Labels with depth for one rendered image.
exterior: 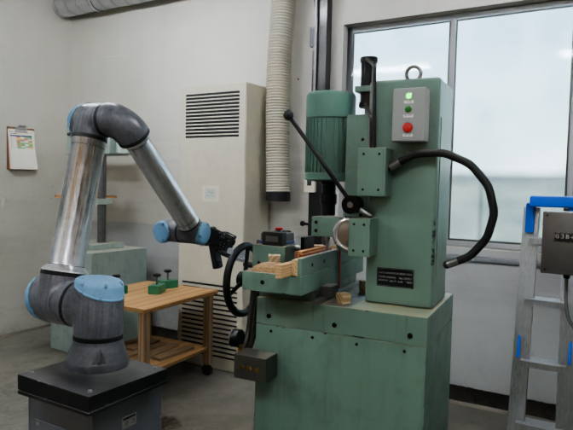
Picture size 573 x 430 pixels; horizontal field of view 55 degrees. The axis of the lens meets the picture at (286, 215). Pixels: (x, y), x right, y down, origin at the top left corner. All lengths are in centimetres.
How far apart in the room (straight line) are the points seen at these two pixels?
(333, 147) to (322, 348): 67
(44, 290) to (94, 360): 29
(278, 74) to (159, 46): 119
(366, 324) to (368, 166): 49
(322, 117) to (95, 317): 97
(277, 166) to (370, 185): 172
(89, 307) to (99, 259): 213
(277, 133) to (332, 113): 153
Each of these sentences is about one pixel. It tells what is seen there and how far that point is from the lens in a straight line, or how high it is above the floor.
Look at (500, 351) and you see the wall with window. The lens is 324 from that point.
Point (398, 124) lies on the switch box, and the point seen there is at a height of 137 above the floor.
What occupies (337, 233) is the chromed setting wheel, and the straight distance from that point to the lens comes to 184.
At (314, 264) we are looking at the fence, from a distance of 179.
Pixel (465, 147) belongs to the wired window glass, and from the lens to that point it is 325.
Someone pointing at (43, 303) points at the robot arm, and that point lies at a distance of 192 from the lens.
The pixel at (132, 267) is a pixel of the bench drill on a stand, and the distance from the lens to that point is 410.
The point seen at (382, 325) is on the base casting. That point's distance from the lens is 174.
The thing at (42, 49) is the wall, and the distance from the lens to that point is 489.
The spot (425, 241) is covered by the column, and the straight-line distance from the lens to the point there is 178.
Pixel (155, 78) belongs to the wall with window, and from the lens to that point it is 433.
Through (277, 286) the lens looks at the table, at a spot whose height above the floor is 86.
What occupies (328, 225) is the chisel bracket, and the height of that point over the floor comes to 104.
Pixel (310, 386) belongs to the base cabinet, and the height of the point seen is 53.
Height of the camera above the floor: 118
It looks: 3 degrees down
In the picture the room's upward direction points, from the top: 1 degrees clockwise
